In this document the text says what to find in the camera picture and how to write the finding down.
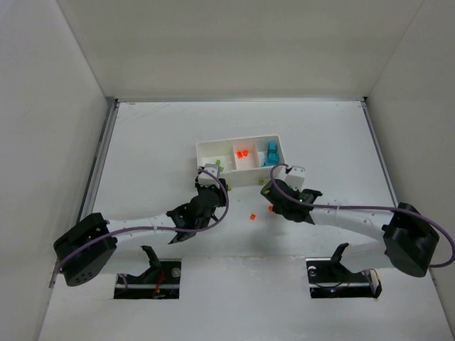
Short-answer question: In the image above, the large blue lego brick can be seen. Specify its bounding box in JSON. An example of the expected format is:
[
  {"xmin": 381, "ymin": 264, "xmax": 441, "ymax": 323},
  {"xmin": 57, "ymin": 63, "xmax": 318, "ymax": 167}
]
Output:
[{"xmin": 264, "ymin": 151, "xmax": 279, "ymax": 167}]

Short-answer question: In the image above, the blue lego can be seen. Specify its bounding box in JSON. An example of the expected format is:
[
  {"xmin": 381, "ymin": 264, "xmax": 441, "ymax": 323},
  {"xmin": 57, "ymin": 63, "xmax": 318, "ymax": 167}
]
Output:
[{"xmin": 267, "ymin": 141, "xmax": 277, "ymax": 153}]

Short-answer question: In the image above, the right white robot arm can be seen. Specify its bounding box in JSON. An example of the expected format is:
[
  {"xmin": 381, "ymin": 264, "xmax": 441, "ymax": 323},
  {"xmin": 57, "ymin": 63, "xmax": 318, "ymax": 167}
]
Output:
[{"xmin": 261, "ymin": 180, "xmax": 439, "ymax": 278}]

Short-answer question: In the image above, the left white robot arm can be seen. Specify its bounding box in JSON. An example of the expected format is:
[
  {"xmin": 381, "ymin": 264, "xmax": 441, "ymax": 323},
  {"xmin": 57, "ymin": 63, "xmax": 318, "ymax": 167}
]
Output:
[{"xmin": 53, "ymin": 180, "xmax": 229, "ymax": 287}]

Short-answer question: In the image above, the white three-compartment sorting tray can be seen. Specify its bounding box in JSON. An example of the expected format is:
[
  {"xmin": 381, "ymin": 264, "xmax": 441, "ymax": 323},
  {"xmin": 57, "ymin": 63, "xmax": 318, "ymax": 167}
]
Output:
[{"xmin": 196, "ymin": 135, "xmax": 285, "ymax": 188}]

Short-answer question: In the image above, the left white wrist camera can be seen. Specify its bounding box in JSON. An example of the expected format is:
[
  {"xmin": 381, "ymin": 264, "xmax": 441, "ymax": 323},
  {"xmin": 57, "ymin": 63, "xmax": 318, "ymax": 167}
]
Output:
[{"xmin": 196, "ymin": 163, "xmax": 220, "ymax": 188}]

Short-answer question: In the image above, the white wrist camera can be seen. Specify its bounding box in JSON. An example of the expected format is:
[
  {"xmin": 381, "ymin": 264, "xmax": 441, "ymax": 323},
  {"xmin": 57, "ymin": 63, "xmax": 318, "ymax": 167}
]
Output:
[
  {"xmin": 196, "ymin": 163, "xmax": 220, "ymax": 188},
  {"xmin": 284, "ymin": 166, "xmax": 306, "ymax": 191}
]

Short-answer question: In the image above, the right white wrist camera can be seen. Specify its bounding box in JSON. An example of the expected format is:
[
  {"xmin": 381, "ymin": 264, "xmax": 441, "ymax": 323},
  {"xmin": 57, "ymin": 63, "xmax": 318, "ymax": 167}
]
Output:
[{"xmin": 284, "ymin": 166, "xmax": 306, "ymax": 191}]

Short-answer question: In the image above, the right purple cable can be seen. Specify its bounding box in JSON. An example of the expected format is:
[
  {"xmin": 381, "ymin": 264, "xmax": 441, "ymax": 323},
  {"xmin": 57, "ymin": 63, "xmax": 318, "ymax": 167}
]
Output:
[{"xmin": 270, "ymin": 163, "xmax": 455, "ymax": 267}]

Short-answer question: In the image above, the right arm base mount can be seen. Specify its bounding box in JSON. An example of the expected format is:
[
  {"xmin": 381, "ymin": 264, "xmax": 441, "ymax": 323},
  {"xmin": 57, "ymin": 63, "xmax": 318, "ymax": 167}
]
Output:
[{"xmin": 306, "ymin": 243, "xmax": 382, "ymax": 299}]

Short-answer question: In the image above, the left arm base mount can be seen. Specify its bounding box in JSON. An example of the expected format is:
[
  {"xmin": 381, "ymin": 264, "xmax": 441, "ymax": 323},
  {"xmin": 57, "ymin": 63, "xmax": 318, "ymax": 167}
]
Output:
[{"xmin": 113, "ymin": 246, "xmax": 182, "ymax": 300}]

